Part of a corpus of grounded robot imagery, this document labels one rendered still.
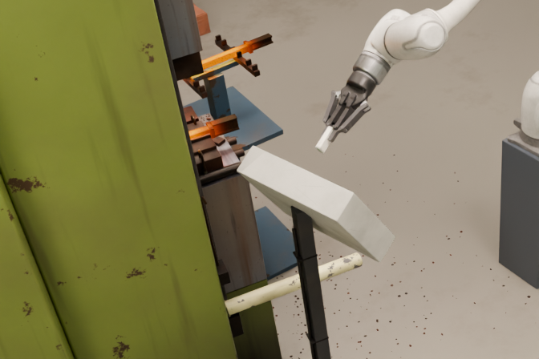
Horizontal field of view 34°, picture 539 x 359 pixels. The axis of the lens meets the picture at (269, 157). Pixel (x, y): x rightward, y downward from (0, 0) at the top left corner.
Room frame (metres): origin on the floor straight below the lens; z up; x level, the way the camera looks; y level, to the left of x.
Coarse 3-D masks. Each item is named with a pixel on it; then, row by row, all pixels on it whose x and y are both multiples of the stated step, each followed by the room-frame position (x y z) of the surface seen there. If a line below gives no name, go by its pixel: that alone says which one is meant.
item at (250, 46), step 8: (256, 40) 2.84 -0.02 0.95; (264, 40) 2.84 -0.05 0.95; (232, 48) 2.82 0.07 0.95; (240, 48) 2.81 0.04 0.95; (248, 48) 2.82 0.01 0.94; (256, 48) 2.83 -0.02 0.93; (216, 56) 2.78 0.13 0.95; (224, 56) 2.78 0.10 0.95; (232, 56) 2.79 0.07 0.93; (208, 64) 2.75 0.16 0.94; (216, 64) 2.76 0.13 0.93
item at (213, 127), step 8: (216, 120) 2.26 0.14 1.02; (224, 120) 2.25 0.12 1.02; (232, 120) 2.25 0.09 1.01; (200, 128) 2.24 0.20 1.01; (208, 128) 2.23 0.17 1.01; (216, 128) 2.24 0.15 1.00; (224, 128) 2.25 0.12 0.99; (232, 128) 2.25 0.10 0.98; (192, 136) 2.21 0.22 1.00; (216, 136) 2.23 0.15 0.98
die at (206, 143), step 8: (192, 128) 2.27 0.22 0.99; (200, 136) 2.21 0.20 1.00; (208, 136) 2.21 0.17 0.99; (192, 144) 2.19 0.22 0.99; (200, 144) 2.18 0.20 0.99; (208, 144) 2.18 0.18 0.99; (208, 152) 2.15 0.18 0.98; (216, 152) 2.14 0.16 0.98; (200, 160) 2.11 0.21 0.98; (208, 160) 2.11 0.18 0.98; (216, 160) 2.11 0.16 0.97; (200, 168) 2.10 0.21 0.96; (208, 168) 2.11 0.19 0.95; (216, 168) 2.11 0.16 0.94
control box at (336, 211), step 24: (240, 168) 1.79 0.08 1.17; (264, 168) 1.75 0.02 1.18; (288, 168) 1.72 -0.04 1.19; (264, 192) 1.80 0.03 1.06; (288, 192) 1.66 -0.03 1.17; (312, 192) 1.63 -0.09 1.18; (336, 192) 1.60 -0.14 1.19; (312, 216) 1.67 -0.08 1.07; (336, 216) 1.54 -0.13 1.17; (360, 216) 1.58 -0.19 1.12; (360, 240) 1.58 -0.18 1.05; (384, 240) 1.64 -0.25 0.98
